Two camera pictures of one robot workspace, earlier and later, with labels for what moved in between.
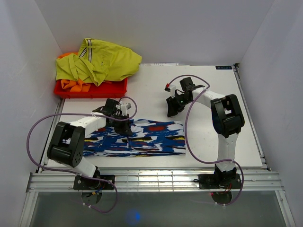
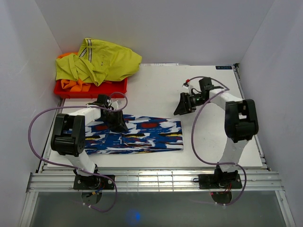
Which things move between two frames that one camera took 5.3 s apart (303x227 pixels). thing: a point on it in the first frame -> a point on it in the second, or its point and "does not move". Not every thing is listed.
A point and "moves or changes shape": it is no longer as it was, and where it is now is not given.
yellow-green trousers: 98,61 does not move
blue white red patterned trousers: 149,138 moves or changes shape
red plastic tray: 106,90 does not move
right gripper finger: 172,108 -> 184,106
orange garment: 76,86 does not move
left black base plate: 82,183 does not move
